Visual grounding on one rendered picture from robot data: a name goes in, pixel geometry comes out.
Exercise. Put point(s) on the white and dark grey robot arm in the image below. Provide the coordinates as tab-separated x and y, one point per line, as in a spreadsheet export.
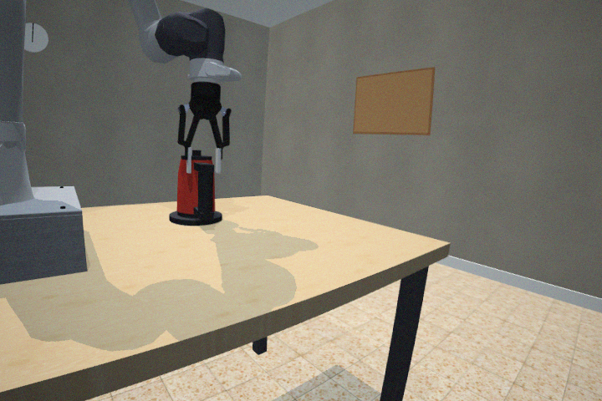
199	35

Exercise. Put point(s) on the dark grey round disk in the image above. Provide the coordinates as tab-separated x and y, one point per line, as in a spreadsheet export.
174	218

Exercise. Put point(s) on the red kettle with black handle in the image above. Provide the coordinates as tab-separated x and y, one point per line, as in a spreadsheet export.
196	190

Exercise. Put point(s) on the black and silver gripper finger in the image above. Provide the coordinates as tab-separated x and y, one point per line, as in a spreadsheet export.
183	109
217	136

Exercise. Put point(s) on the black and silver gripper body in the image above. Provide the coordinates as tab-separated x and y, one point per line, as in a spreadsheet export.
206	94

